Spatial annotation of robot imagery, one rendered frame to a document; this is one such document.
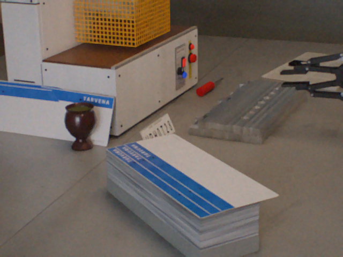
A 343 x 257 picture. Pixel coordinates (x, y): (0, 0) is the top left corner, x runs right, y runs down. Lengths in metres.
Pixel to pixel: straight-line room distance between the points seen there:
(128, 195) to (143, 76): 0.59
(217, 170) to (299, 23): 2.82
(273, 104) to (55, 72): 0.62
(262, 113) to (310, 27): 2.25
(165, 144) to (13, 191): 0.36
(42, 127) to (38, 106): 0.06
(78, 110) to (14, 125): 0.25
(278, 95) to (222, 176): 0.78
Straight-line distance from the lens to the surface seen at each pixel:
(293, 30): 4.30
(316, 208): 1.62
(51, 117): 2.04
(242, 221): 1.38
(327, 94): 1.98
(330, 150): 1.93
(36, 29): 2.05
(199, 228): 1.34
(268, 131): 2.00
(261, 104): 2.14
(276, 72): 2.60
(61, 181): 1.75
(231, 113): 2.06
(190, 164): 1.55
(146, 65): 2.10
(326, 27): 4.26
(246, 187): 1.44
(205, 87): 2.36
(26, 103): 2.09
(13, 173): 1.82
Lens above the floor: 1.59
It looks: 20 degrees down
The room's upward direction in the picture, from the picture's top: 1 degrees counter-clockwise
